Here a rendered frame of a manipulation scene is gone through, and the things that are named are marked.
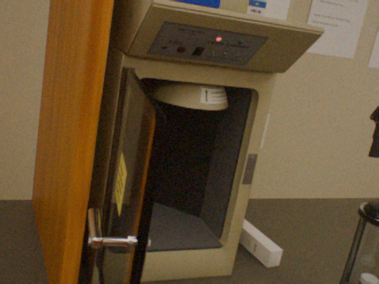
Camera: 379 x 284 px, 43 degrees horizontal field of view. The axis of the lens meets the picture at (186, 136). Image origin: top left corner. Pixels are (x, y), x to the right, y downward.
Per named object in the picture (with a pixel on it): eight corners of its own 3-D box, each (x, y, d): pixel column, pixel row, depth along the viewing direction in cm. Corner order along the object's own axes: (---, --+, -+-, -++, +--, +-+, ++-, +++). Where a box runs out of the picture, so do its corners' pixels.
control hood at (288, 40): (122, 52, 83) (130, -8, 80) (278, 71, 96) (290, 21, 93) (141, 65, 73) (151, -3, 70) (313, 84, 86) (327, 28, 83)
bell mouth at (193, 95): (135, 85, 105) (139, 60, 104) (207, 92, 113) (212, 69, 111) (162, 107, 90) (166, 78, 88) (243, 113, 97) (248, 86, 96)
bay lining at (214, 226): (87, 198, 116) (105, 53, 106) (185, 197, 127) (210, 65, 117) (110, 251, 95) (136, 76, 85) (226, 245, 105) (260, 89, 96)
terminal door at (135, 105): (101, 268, 93) (130, 66, 82) (117, 395, 65) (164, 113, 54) (97, 268, 93) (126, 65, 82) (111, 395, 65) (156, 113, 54)
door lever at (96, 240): (121, 221, 71) (124, 205, 70) (129, 255, 62) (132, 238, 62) (84, 220, 70) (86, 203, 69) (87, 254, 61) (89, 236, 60)
